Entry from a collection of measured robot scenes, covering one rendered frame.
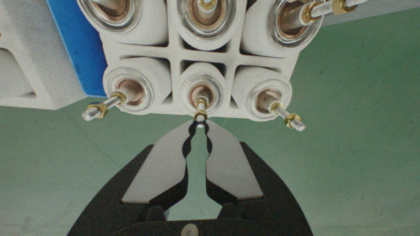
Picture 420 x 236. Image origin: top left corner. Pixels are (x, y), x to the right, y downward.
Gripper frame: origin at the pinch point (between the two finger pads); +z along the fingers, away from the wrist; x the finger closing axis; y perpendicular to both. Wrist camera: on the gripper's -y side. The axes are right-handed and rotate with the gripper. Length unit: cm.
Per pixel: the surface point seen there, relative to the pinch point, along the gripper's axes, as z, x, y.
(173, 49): 16.8, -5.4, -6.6
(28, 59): 16.9, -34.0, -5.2
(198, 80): 9.4, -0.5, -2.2
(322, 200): 35, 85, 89
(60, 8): 24.6, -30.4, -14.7
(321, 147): 35, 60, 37
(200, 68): 10.0, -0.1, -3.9
